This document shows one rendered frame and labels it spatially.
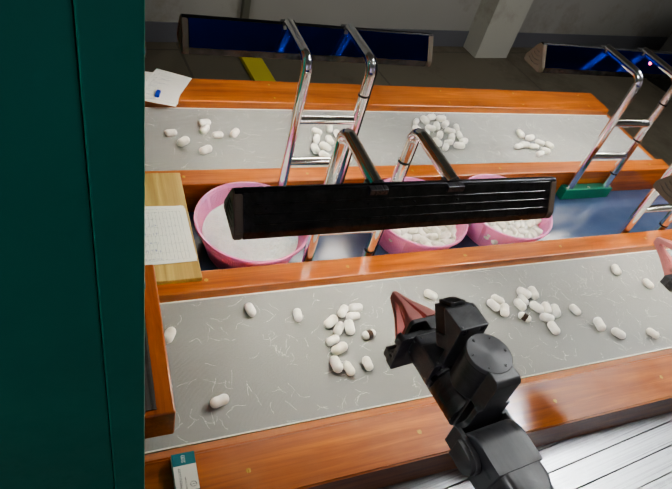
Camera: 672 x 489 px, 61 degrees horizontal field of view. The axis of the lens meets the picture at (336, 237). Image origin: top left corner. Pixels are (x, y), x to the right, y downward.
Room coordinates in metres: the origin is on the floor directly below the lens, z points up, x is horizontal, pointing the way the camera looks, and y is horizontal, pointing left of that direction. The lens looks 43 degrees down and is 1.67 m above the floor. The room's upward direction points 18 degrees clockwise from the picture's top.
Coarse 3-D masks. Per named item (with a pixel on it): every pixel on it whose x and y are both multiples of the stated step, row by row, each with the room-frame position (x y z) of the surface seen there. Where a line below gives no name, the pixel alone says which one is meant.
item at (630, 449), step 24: (600, 432) 0.76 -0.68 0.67; (624, 432) 0.78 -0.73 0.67; (648, 432) 0.80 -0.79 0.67; (552, 456) 0.66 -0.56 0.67; (576, 456) 0.68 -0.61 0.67; (600, 456) 0.70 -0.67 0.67; (624, 456) 0.72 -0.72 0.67; (648, 456) 0.74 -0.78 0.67; (432, 480) 0.53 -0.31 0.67; (456, 480) 0.55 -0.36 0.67; (552, 480) 0.61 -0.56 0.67; (576, 480) 0.63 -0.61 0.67; (600, 480) 0.64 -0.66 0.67; (624, 480) 0.66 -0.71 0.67; (648, 480) 0.68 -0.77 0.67
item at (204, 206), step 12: (216, 192) 1.01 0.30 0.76; (204, 204) 0.97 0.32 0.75; (216, 204) 1.00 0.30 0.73; (204, 216) 0.95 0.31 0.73; (204, 240) 0.84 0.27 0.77; (300, 240) 0.97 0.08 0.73; (216, 252) 0.83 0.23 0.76; (216, 264) 0.86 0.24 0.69; (228, 264) 0.84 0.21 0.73; (240, 264) 0.83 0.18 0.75; (252, 264) 0.83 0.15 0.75; (264, 264) 0.84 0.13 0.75
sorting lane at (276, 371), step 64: (640, 256) 1.33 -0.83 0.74; (192, 320) 0.66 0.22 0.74; (256, 320) 0.70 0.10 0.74; (320, 320) 0.76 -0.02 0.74; (384, 320) 0.81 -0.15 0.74; (512, 320) 0.93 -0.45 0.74; (576, 320) 1.00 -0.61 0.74; (640, 320) 1.07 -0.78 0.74; (192, 384) 0.53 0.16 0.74; (256, 384) 0.57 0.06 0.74; (320, 384) 0.61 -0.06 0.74; (384, 384) 0.65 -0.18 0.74
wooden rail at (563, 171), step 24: (264, 168) 1.15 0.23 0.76; (312, 168) 1.21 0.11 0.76; (384, 168) 1.31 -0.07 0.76; (432, 168) 1.39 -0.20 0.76; (456, 168) 1.43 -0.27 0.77; (480, 168) 1.47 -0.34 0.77; (504, 168) 1.51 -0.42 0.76; (528, 168) 1.55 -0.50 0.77; (552, 168) 1.60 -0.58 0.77; (576, 168) 1.64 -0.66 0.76; (600, 168) 1.69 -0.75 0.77; (624, 168) 1.74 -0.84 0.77; (648, 168) 1.79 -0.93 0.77; (192, 192) 1.01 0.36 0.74
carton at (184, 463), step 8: (176, 456) 0.38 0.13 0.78; (184, 456) 0.38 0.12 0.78; (192, 456) 0.39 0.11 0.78; (176, 464) 0.37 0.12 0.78; (184, 464) 0.37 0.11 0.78; (192, 464) 0.37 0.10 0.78; (176, 472) 0.36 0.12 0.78; (184, 472) 0.36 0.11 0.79; (192, 472) 0.36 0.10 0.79; (176, 480) 0.34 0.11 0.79; (184, 480) 0.35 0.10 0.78; (192, 480) 0.35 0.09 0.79; (176, 488) 0.33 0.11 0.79; (184, 488) 0.34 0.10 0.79; (192, 488) 0.34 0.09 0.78
